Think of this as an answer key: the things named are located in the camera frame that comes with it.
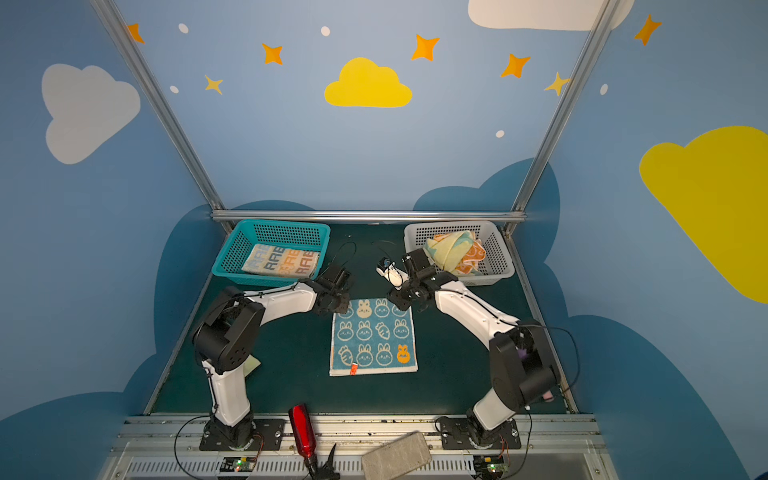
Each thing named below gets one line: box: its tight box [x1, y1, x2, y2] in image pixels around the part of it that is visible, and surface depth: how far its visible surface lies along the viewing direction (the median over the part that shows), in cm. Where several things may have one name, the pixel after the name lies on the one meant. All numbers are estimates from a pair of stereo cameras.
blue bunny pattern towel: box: [329, 298, 419, 377], surface depth 92 cm
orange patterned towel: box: [456, 239, 487, 275], surface depth 107 cm
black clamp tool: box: [304, 442, 340, 480], surface depth 70 cm
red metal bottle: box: [288, 404, 317, 460], surface depth 74 cm
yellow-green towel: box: [423, 230, 473, 273], surface depth 107 cm
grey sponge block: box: [362, 431, 432, 480], surface depth 70 cm
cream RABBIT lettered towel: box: [242, 244, 320, 279], surface depth 110 cm
